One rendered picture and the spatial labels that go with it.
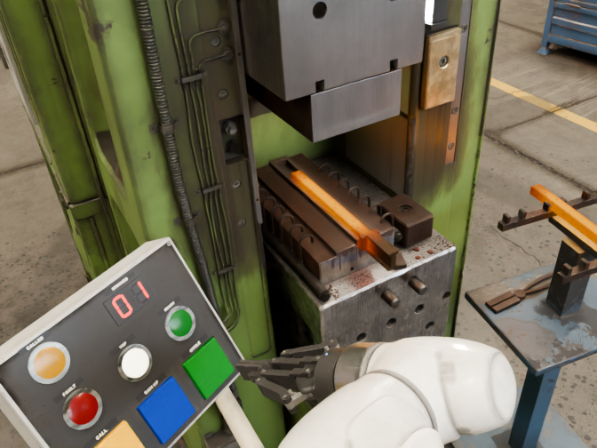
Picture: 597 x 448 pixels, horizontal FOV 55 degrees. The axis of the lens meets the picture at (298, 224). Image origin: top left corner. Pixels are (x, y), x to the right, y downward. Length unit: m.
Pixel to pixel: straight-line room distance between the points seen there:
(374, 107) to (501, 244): 1.91
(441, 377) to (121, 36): 0.72
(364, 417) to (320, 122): 0.64
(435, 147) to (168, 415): 0.91
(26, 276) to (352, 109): 2.28
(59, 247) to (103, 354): 2.30
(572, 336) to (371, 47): 0.91
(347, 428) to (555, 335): 1.11
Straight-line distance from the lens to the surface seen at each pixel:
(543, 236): 3.06
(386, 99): 1.14
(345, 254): 1.27
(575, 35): 5.13
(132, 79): 1.05
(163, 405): 0.99
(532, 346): 1.56
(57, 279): 3.01
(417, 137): 1.45
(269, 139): 1.62
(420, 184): 1.53
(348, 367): 0.73
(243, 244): 1.30
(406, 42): 1.13
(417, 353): 0.65
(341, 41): 1.04
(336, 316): 1.28
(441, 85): 1.40
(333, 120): 1.08
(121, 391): 0.96
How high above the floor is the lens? 1.78
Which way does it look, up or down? 36 degrees down
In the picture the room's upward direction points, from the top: 4 degrees counter-clockwise
